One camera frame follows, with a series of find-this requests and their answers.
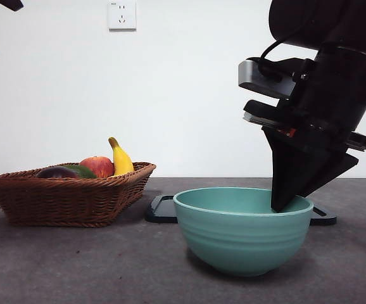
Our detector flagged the teal ribbed bowl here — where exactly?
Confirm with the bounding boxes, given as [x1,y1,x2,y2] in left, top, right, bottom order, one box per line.
[173,186,315,278]

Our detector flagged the dark purple plum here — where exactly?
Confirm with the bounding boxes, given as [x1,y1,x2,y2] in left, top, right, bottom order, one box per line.
[35,167,80,179]

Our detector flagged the black rectangular tray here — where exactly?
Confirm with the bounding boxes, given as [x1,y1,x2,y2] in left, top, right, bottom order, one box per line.
[144,194,338,226]

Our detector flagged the yellow banana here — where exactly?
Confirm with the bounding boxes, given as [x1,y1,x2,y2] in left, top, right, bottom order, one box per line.
[108,137,135,177]

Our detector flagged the green avocado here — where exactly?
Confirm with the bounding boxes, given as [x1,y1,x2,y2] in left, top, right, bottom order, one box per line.
[63,164,98,179]

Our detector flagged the red yellow apple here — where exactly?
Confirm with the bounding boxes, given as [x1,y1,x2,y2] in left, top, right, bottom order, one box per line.
[79,155,115,179]

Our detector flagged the brown wicker basket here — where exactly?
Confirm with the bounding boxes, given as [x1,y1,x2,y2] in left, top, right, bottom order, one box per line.
[0,161,157,228]

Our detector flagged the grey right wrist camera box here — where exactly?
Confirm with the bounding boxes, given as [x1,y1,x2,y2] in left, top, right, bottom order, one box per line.
[237,58,298,99]

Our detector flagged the black cable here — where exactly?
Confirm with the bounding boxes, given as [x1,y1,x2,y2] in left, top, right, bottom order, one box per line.
[258,38,287,77]

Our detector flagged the white wall power socket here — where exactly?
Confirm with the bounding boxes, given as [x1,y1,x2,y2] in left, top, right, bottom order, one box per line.
[108,1,137,32]

